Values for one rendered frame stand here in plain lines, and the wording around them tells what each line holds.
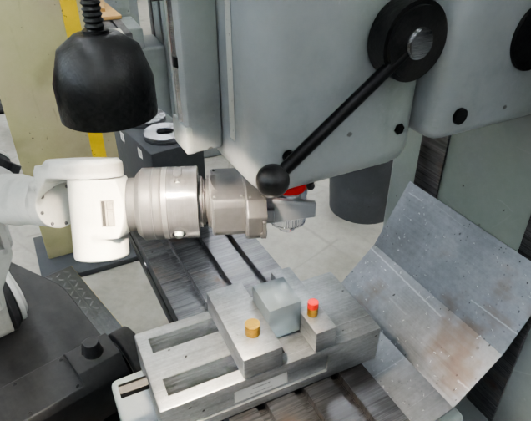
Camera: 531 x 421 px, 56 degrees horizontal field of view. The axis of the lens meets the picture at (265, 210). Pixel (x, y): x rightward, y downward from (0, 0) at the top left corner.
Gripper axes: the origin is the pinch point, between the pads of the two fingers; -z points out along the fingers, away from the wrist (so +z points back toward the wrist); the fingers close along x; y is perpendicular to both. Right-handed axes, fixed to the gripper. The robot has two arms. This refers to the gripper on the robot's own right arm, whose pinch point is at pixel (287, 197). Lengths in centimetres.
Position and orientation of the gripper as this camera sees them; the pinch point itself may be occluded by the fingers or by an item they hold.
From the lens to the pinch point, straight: 62.4
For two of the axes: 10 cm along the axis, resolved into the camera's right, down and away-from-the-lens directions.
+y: -0.1, 8.4, 5.5
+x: -1.0, -5.5, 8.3
